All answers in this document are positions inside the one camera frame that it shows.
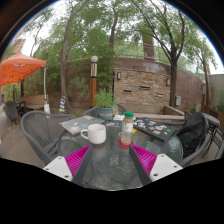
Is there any white printed sticker sheet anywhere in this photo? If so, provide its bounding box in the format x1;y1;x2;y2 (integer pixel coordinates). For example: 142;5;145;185
112;114;126;122

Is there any black metal chair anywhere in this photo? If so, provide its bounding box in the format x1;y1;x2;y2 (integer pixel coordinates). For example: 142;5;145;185
202;112;224;158

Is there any black jacket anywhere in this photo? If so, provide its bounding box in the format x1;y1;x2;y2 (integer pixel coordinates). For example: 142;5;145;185
176;111;207;160

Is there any black laptop with stickers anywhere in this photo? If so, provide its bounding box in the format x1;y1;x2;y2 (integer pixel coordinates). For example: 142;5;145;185
133;116;178;143

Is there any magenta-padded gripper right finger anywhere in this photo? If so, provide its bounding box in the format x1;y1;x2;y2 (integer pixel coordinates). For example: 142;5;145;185
128;144;184;187

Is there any wooden globe lamp post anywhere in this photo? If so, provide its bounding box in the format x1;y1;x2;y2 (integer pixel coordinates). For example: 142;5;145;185
88;55;100;110

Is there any grey laptop with stickers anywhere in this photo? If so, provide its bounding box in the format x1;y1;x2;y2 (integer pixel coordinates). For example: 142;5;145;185
58;115;106;136

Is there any stone brick fountain wall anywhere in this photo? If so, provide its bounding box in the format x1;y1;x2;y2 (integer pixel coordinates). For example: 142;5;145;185
112;67;172;108

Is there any green plant in blue pot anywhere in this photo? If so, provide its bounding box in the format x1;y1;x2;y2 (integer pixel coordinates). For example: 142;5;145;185
93;87;118;121

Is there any dark-trunked tree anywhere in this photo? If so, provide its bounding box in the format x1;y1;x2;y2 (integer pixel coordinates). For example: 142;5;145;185
133;0;218;109

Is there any small colourful sticker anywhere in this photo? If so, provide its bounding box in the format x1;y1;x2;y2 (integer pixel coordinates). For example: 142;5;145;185
105;121;122;128

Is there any orange patio umbrella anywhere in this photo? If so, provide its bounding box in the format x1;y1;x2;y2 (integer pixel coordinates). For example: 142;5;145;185
0;50;48;89

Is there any wooden bench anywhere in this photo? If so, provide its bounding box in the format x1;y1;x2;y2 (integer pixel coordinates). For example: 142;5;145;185
17;94;48;112

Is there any green-capped coffee drink bottle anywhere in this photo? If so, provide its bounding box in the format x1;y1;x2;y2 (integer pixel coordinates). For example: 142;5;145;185
120;111;135;146

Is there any white ceramic mug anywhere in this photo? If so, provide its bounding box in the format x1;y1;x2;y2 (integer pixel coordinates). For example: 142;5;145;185
80;123;107;146

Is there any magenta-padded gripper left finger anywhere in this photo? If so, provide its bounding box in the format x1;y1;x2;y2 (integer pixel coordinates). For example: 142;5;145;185
43;144;95;187

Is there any leaning thin-trunked tree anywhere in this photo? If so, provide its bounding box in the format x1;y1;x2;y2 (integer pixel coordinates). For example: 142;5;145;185
56;0;121;114

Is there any blue and yellow striped cone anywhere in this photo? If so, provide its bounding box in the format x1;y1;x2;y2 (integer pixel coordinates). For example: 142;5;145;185
58;95;67;114

